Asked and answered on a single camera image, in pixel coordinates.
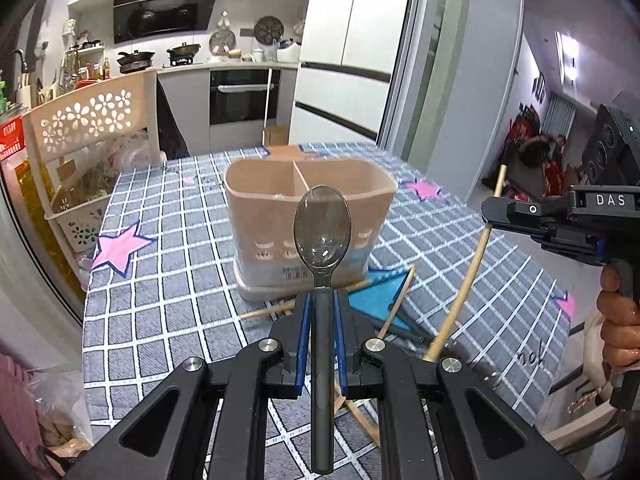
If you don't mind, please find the beige flower-cutout storage rack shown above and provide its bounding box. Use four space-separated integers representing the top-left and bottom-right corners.
22 70 162 266

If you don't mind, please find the wooden chopstick on table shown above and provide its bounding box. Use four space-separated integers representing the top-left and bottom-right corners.
378 264 416 339

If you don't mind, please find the dark translucent plastic spoon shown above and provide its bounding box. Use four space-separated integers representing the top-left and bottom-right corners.
294 184 352 474

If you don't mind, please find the black range hood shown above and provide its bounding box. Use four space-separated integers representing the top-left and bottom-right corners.
113 0 216 44

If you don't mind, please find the person right hand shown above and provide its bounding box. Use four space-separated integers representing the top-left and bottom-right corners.
597 266 640 367

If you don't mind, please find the wooden chopstick lower table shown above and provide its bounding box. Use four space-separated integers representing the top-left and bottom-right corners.
333 380 381 445

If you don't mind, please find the black wok on stove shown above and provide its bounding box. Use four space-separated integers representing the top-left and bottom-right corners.
117 50 155 74

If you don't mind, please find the beige plastic utensil holder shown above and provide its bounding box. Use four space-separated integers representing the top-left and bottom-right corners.
224 157 398 301

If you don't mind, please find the built-in black oven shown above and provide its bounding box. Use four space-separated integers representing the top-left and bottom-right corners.
209 68 281 126

